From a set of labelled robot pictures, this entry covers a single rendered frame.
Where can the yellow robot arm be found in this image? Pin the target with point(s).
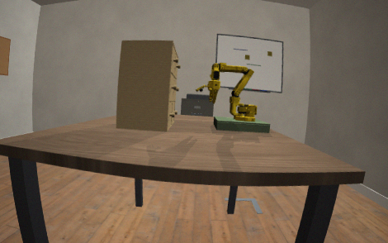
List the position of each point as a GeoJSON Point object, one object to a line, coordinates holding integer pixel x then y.
{"type": "Point", "coordinates": [248, 110]}

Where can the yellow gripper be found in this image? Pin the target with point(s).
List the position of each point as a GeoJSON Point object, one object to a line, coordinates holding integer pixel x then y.
{"type": "Point", "coordinates": [214, 86]}

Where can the brown wooden chest of drawers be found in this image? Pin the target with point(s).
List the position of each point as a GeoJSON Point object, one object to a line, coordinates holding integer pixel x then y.
{"type": "Point", "coordinates": [143, 85]}

